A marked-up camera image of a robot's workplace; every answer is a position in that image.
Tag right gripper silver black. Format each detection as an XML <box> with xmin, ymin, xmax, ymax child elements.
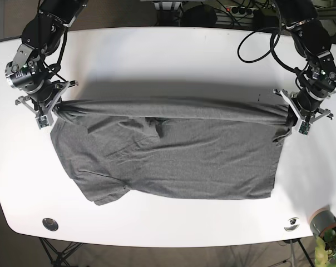
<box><xmin>15</xmin><ymin>80</ymin><xmax>78</xmax><ymax>129</ymax></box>

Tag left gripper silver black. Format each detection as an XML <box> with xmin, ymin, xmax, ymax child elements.
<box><xmin>273</xmin><ymin>89</ymin><xmax>334</xmax><ymax>135</ymax></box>

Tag grey T-shirt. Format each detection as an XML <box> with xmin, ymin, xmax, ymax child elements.
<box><xmin>51</xmin><ymin>98</ymin><xmax>291</xmax><ymax>205</ymax></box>

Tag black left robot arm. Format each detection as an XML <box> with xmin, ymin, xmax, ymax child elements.
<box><xmin>275</xmin><ymin>1</ymin><xmax>336</xmax><ymax>135</ymax></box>

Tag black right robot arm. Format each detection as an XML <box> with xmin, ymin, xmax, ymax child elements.
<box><xmin>5</xmin><ymin>1</ymin><xmax>87</xmax><ymax>128</ymax></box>

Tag right silver table grommet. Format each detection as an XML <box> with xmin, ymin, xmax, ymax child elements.
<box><xmin>284</xmin><ymin>217</ymin><xmax>300</xmax><ymax>232</ymax></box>

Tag silver table grommet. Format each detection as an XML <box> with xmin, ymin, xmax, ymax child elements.
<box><xmin>284</xmin><ymin>217</ymin><xmax>300</xmax><ymax>232</ymax></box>
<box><xmin>42</xmin><ymin>217</ymin><xmax>59</xmax><ymax>231</ymax></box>

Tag grey plant pot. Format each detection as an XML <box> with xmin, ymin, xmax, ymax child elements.
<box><xmin>308</xmin><ymin>207</ymin><xmax>336</xmax><ymax>238</ymax></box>

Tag left silver table grommet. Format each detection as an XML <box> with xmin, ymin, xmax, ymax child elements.
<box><xmin>42</xmin><ymin>217</ymin><xmax>59</xmax><ymax>231</ymax></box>

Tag green potted plant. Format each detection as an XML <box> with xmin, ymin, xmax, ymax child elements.
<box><xmin>314</xmin><ymin>228</ymin><xmax>336</xmax><ymax>267</ymax></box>

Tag black folding table legs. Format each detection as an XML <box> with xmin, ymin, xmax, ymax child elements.
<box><xmin>39</xmin><ymin>238</ymin><xmax>83</xmax><ymax>267</ymax></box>

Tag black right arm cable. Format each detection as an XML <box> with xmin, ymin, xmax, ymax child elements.
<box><xmin>36</xmin><ymin>0</ymin><xmax>71</xmax><ymax>84</ymax></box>

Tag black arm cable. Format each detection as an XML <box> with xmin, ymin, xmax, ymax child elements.
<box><xmin>237</xmin><ymin>0</ymin><xmax>310</xmax><ymax>81</ymax></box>
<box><xmin>36</xmin><ymin>0</ymin><xmax>71</xmax><ymax>84</ymax></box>

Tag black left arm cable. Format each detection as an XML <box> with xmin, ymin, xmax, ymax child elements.
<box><xmin>237</xmin><ymin>0</ymin><xmax>310</xmax><ymax>81</ymax></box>

